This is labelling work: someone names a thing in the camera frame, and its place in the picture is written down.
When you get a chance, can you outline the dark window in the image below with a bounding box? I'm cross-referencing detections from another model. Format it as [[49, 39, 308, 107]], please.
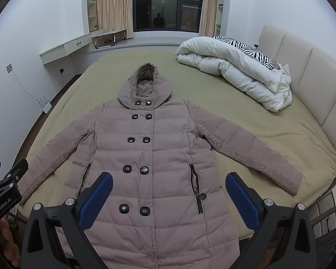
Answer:
[[132, 0, 206, 33]]

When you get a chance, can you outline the beige upholstered headboard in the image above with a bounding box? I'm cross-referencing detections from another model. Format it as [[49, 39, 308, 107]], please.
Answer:
[[258, 25, 336, 157]]

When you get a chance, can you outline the white wall-mounted desk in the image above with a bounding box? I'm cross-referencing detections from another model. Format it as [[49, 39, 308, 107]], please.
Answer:
[[40, 29, 105, 65]]

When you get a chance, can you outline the zebra print pillow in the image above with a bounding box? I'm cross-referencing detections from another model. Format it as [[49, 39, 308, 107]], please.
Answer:
[[213, 35, 283, 70]]

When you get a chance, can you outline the thin white cable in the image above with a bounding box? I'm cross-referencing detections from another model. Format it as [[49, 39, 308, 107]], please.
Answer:
[[11, 68, 47, 105]]

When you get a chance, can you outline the taupe hooded down coat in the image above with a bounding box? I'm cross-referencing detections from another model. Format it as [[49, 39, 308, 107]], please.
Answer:
[[17, 64, 303, 269]]

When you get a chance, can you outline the bed with olive sheet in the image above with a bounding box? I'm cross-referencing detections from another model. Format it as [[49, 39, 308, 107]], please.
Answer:
[[15, 49, 336, 241]]

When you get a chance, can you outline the person's left hand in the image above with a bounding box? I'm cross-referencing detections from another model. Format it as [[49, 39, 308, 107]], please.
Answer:
[[0, 219, 20, 268]]

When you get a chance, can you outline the white folding table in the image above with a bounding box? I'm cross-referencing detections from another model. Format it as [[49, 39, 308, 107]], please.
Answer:
[[91, 29, 128, 49]]

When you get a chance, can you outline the white router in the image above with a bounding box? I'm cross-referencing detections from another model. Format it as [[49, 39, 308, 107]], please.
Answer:
[[39, 97, 52, 114]]

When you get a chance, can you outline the black mesh chair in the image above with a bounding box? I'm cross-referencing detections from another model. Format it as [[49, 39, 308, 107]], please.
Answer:
[[309, 204, 336, 269]]

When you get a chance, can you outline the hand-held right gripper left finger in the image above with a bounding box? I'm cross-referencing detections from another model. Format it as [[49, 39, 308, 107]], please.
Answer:
[[20, 172, 114, 269]]

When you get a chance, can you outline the white wall shelf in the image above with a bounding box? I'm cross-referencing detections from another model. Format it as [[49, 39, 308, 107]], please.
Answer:
[[214, 0, 225, 37], [87, 0, 98, 33]]

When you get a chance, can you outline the beige curtain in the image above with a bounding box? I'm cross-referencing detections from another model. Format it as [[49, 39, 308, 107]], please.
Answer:
[[199, 0, 219, 37], [95, 0, 134, 40]]

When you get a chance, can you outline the white duvet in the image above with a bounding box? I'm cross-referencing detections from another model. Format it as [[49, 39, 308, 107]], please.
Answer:
[[175, 36, 293, 112]]

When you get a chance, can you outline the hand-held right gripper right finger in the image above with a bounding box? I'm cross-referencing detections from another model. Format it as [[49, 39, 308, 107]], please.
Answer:
[[226, 172, 317, 269]]

